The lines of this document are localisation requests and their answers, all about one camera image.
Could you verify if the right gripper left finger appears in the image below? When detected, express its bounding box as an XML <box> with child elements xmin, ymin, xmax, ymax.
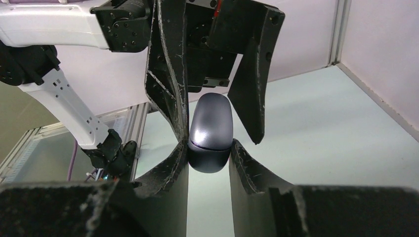
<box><xmin>108</xmin><ymin>139</ymin><xmax>189</xmax><ymax>237</ymax></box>

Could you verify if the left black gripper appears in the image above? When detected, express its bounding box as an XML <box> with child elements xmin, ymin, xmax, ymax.
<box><xmin>90</xmin><ymin>0</ymin><xmax>285</xmax><ymax>144</ymax></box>

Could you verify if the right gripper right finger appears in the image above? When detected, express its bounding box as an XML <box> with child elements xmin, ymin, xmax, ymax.
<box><xmin>229</xmin><ymin>139</ymin><xmax>293</xmax><ymax>237</ymax></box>

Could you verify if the purple earbud charging case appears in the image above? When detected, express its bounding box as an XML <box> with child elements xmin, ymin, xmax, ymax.
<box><xmin>188</xmin><ymin>93</ymin><xmax>233</xmax><ymax>173</ymax></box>

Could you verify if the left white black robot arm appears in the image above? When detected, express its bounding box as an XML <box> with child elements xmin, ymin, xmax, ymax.
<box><xmin>0</xmin><ymin>0</ymin><xmax>286</xmax><ymax>181</ymax></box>

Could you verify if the aluminium frame rail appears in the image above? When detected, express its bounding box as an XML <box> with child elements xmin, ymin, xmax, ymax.
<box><xmin>0</xmin><ymin>103</ymin><xmax>149</xmax><ymax>183</ymax></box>

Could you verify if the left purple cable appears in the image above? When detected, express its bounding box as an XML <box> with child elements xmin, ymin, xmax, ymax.
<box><xmin>67</xmin><ymin>140</ymin><xmax>79</xmax><ymax>182</ymax></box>

